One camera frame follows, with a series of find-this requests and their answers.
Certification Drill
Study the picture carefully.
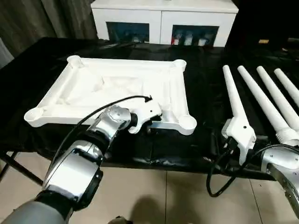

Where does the white plastic table leg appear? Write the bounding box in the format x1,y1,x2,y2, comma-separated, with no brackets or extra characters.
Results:
273,68,299,105
222,65,249,133
237,65,299,147
256,66,299,122

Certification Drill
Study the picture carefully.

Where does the white plastic table top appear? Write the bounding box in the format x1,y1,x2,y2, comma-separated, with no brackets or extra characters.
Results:
24,55,197,136

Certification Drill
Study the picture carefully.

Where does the black work mat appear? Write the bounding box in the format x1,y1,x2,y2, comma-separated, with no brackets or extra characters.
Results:
0,37,299,180

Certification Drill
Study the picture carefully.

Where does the white cabinet with openings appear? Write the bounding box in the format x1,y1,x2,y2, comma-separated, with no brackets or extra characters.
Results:
91,0,239,47

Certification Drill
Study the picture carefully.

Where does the black folding stand leg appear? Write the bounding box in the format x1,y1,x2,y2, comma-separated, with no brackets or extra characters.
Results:
3,151,44,186

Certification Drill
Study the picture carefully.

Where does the grey curtain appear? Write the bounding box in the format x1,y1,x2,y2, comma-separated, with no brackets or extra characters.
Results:
0,0,98,68

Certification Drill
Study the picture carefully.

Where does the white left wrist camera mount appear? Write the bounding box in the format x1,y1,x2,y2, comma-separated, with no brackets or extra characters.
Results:
128,100,163,135

